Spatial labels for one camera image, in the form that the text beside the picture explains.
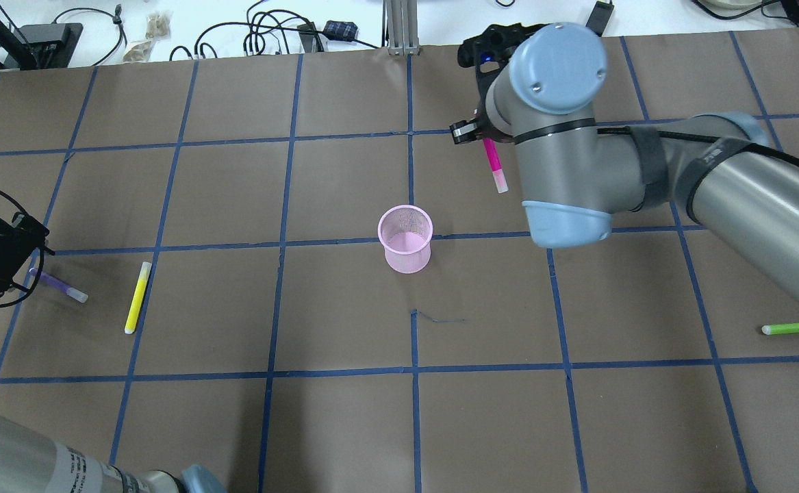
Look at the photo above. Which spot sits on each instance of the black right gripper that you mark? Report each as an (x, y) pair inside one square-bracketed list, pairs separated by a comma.
[(465, 131)]

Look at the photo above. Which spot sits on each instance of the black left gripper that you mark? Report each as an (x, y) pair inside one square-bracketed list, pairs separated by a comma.
[(3, 252)]

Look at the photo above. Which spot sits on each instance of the purple marker pen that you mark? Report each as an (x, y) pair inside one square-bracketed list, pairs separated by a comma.
[(63, 287)]

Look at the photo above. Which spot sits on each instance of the pink marker pen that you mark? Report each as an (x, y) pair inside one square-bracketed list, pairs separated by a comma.
[(495, 166)]

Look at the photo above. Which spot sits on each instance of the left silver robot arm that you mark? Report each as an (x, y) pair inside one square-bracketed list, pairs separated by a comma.
[(30, 461)]

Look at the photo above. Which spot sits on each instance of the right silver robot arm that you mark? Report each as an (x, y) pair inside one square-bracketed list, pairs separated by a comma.
[(536, 88)]

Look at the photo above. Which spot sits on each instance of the pink mesh cup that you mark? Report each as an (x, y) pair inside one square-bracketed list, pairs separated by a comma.
[(405, 232)]

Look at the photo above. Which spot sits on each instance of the black power adapter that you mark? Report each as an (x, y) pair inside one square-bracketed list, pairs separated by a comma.
[(599, 17)]

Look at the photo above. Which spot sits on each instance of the yellow marker pen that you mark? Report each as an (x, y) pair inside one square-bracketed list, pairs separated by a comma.
[(140, 289)]

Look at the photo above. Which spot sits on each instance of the green marker pen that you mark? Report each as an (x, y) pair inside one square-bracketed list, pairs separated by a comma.
[(780, 329)]

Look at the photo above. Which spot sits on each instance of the aluminium frame post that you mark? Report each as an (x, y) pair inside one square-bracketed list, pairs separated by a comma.
[(401, 23)]

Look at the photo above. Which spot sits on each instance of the black camera stand base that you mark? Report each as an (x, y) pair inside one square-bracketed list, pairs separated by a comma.
[(38, 46)]

